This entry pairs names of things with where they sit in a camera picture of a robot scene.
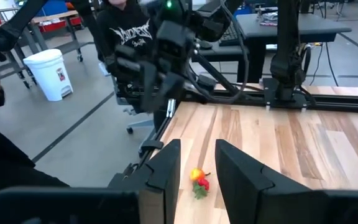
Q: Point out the blue storage bin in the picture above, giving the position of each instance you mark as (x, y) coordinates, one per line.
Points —
(53, 7)

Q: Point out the person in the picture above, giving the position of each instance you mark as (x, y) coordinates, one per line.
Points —
(126, 28)
(2, 161)

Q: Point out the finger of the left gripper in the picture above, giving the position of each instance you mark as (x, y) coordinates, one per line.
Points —
(172, 87)
(149, 90)

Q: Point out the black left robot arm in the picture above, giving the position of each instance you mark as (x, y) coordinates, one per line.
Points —
(286, 62)

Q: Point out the red storage bin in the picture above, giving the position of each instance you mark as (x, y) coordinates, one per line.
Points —
(76, 20)
(51, 26)

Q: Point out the black computer mouse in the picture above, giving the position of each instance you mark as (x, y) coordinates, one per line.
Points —
(205, 45)

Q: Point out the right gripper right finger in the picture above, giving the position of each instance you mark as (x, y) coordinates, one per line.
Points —
(238, 180)

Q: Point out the grey office chair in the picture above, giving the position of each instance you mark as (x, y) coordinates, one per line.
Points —
(138, 123)

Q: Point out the wheeled workbench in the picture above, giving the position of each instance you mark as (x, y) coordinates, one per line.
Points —
(54, 17)

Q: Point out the orange yellow pear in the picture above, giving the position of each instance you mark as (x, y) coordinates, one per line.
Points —
(196, 174)

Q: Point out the white pedal bin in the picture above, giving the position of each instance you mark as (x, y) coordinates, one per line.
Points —
(50, 74)

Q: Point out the black keyboard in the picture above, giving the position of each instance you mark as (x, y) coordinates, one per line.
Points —
(228, 35)

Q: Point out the large leafy strawberry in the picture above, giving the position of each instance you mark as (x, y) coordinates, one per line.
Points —
(202, 186)

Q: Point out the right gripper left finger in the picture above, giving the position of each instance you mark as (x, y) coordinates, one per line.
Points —
(166, 168)

